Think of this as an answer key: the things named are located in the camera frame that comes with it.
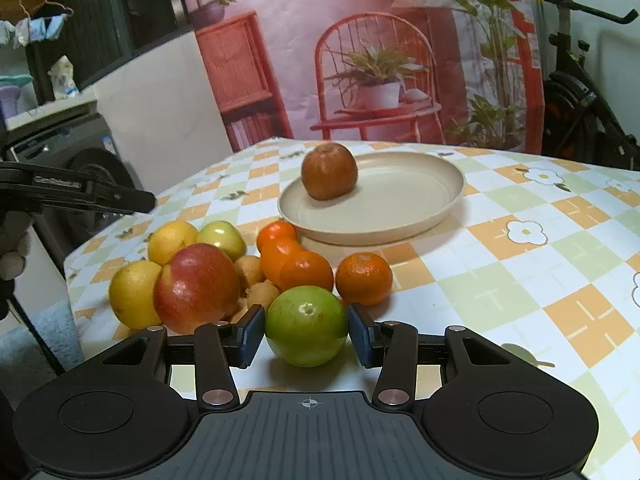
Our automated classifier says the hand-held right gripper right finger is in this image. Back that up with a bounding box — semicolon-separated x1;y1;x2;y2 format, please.
347;303;521;409

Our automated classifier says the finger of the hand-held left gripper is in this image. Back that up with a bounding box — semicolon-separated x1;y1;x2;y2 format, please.
0;161;157;217

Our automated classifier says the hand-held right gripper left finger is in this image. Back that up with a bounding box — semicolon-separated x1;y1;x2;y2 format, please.
100;304;266;412

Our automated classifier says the brown kiwi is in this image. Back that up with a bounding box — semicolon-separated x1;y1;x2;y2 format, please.
235;255;266;291
246;281;281;313

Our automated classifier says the large green apple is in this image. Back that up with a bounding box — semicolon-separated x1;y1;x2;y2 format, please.
265;286;349;367

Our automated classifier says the orange tangerine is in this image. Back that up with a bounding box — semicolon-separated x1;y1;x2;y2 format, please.
256;221;298;253
279;251;334;293
335;252;393;307
260;238;306;291

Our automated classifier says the red apple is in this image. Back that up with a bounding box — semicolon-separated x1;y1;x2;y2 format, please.
153;243;241;335

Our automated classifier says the yellow lemon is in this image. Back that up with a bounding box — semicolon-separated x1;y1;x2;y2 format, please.
109;259;163;331
147;221;200;267

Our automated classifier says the small green apple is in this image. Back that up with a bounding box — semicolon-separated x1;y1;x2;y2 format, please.
196;220;247;262

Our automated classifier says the beige round plate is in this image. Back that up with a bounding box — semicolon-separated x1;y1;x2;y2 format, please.
278;151;466;246

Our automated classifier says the person's left hand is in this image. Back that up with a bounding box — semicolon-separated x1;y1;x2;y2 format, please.
0;210;32;282

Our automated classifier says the dark washing machine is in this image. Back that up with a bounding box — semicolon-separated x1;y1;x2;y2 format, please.
0;100;151;261

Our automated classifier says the tissue packet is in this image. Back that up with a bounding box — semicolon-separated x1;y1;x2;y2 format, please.
47;55;81;100

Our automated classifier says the grey fluffy mat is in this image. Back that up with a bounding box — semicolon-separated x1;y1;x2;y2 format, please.
0;300;83;396

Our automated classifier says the brown apple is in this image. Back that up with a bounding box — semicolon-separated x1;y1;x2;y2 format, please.
301;142;359;201

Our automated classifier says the checked floral tablecloth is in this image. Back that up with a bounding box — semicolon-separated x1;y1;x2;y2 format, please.
64;137;640;480

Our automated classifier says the hanging laundry rack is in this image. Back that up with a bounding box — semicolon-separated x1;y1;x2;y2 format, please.
0;0;75;50

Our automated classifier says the printed backdrop cloth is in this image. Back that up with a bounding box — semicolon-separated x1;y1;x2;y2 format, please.
175;0;546;156

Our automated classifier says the black exercise bike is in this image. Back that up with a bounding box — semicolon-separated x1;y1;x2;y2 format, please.
517;0;640;171

